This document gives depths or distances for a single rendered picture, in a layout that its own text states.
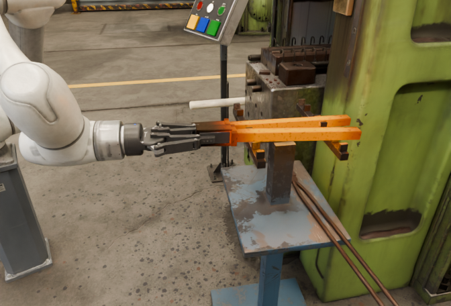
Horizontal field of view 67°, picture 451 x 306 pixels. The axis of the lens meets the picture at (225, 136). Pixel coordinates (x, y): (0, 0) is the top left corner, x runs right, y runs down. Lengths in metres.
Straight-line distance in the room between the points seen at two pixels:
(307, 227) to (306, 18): 1.01
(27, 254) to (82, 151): 1.20
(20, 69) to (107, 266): 1.37
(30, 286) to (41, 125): 1.36
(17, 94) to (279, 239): 0.70
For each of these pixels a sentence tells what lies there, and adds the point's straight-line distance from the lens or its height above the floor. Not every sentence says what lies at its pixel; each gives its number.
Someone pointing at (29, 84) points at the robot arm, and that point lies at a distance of 0.63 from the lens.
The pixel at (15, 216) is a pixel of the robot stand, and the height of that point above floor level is 0.34.
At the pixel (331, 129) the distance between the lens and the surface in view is 0.87.
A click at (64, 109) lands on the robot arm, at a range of 0.66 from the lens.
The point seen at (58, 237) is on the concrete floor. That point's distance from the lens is 2.12.
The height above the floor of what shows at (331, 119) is 0.95.
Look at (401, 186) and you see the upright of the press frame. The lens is 1.51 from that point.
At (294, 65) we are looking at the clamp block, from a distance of 1.35.
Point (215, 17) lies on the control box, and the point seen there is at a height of 1.06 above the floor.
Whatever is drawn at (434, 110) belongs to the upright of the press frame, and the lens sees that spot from 1.39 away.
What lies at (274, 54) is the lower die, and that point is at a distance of 1.42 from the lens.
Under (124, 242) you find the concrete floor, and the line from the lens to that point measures 1.97.
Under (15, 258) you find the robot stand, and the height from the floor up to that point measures 0.12.
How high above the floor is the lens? 1.37
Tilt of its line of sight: 29 degrees down
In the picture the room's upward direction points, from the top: straight up
